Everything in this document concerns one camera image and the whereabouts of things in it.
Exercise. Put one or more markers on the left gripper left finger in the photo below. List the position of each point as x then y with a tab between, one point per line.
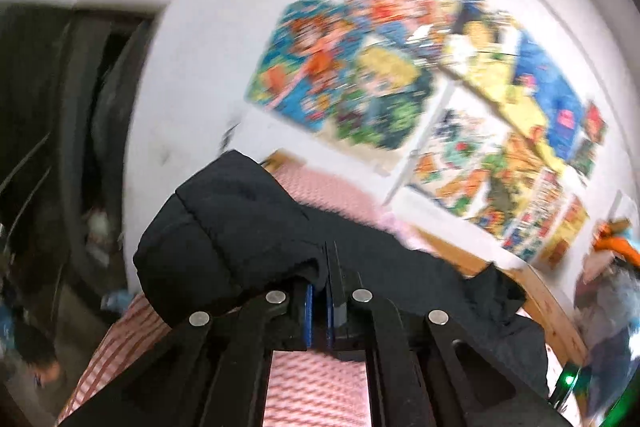
209	375

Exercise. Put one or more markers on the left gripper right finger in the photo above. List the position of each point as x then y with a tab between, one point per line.
424	370

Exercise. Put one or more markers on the black padded jacket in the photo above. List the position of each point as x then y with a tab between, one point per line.
232	231

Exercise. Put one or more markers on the red white checked blanket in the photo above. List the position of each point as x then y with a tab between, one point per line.
304	388

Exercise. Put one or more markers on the blue grey bagged bedding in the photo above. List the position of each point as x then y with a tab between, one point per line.
607	316

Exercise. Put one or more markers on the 2024 pagoda drawing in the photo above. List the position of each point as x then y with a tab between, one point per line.
534	222

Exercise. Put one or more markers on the orange slices boat drawing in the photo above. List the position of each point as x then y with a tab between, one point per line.
450	168

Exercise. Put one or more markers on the bear and chick drawing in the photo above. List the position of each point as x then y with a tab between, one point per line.
563	237

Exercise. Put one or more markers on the orange blanket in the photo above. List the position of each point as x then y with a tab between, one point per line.
617	236

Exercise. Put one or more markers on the yellow landscape drawing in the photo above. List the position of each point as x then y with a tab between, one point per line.
503	185

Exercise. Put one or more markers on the blond boy drawing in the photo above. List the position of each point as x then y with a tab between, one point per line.
383	97

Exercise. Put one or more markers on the red hair boy drawing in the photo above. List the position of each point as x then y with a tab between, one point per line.
591	136

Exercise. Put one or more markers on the blue sea jellyfish drawing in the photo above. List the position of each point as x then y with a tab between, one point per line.
541	104

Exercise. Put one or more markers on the mermaid girl drawing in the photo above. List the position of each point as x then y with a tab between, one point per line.
302	71

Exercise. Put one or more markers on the pineapple black yellow drawing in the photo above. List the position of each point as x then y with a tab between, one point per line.
481	47

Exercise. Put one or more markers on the red hair girl drawing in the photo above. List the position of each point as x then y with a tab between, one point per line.
419	26

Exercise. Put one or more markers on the wooden bed frame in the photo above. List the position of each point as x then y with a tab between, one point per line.
525	291

